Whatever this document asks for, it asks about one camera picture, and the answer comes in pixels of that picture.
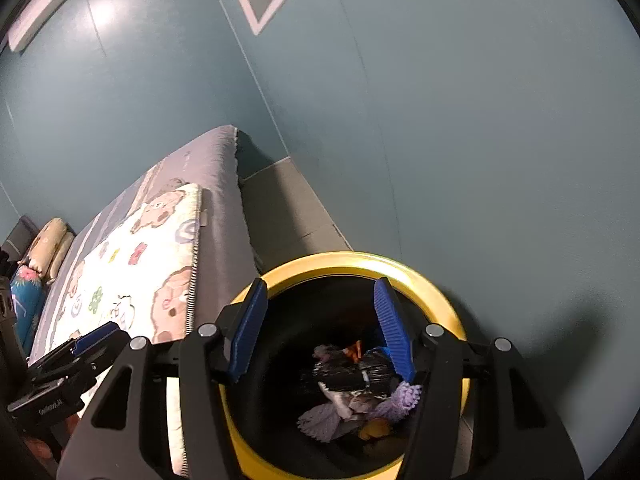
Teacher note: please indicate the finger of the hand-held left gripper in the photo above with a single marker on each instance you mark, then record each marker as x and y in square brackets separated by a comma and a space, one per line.
[92, 338]
[107, 352]

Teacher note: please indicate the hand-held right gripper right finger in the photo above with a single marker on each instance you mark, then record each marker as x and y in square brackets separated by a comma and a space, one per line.
[395, 330]

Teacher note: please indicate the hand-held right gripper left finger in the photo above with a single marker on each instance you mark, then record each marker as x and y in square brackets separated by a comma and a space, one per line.
[245, 340]

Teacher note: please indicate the orange snack wrapper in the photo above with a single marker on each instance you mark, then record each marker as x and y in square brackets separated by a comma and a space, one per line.
[355, 351]

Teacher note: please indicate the black plastic bag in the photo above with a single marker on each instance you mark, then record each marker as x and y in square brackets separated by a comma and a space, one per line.
[360, 370]

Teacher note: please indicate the purple knitted cloth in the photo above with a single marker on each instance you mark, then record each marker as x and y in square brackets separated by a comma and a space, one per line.
[400, 398]

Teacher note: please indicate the yellow rimmed black trash bin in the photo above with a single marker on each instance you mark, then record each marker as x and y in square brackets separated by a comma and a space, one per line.
[350, 262]

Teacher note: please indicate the blue floral folded quilt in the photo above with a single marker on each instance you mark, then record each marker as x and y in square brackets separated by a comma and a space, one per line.
[27, 300]

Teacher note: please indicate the bear printed cream blanket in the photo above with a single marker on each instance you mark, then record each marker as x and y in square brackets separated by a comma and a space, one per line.
[150, 270]

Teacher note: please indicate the beige folded quilt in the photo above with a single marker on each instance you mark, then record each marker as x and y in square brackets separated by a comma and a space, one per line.
[47, 240]

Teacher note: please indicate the grey padded headboard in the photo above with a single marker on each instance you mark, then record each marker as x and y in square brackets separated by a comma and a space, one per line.
[22, 232]

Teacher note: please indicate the white air conditioner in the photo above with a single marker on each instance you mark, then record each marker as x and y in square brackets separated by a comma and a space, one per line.
[45, 5]

